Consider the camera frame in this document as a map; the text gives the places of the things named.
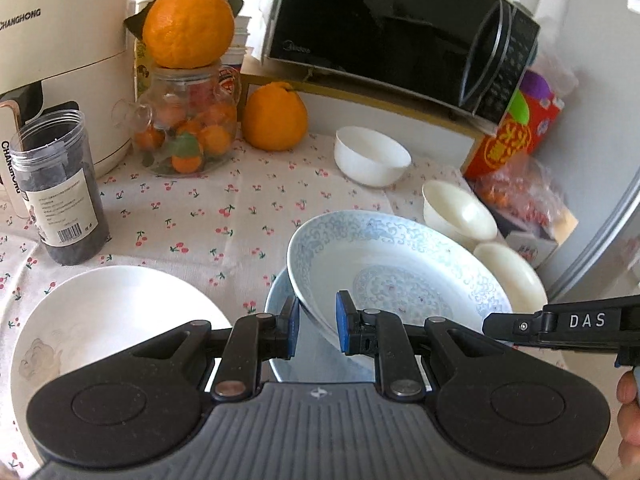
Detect black microwave oven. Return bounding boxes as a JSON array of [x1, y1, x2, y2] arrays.
[[262, 0, 542, 124]]

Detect white air fryer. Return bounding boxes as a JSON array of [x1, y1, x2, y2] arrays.
[[0, 0, 147, 221]]

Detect stack of white cups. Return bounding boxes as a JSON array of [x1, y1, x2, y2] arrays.
[[227, 12, 252, 62]]

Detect person's right hand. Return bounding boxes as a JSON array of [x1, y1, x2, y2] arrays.
[[616, 371, 640, 463]]

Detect clear jar with dark contents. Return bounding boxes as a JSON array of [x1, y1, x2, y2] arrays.
[[10, 110, 111, 267]]

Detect pale blue plate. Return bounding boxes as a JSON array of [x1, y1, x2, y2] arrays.
[[264, 265, 381, 396]]

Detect small cream bowl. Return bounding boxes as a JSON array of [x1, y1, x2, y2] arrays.
[[421, 180, 498, 252], [472, 241, 549, 319]]

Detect blue patterned porcelain plate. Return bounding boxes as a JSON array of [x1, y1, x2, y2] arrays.
[[286, 211, 516, 356]]

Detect cherry print tablecloth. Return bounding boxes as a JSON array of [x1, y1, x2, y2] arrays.
[[0, 130, 481, 471]]

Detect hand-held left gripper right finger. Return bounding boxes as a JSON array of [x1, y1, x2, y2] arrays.
[[336, 290, 506, 401]]

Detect silver refrigerator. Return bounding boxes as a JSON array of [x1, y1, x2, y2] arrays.
[[525, 0, 640, 371]]

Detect plastic bag of small oranges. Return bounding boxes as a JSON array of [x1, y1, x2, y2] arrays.
[[474, 154, 581, 241]]

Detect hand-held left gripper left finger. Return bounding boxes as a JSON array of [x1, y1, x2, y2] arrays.
[[131, 296, 301, 403]]

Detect white round bowl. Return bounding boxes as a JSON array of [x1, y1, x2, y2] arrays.
[[334, 126, 412, 188]]

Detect white shelf with wooden trim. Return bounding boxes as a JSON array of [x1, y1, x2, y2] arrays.
[[239, 56, 497, 137]]

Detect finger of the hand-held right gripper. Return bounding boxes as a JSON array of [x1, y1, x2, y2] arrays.
[[482, 294, 640, 356]]

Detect dark blue cardboard box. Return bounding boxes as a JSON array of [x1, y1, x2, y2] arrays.
[[500, 207, 578, 269]]

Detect glass jar of small oranges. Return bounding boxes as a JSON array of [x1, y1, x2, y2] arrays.
[[112, 59, 243, 177]]

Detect large orange with leaves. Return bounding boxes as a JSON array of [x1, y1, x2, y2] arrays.
[[125, 0, 257, 69]]

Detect red gift box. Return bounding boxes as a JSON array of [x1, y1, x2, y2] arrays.
[[462, 70, 567, 186]]

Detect large white plate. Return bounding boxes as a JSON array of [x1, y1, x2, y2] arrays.
[[10, 265, 236, 467]]

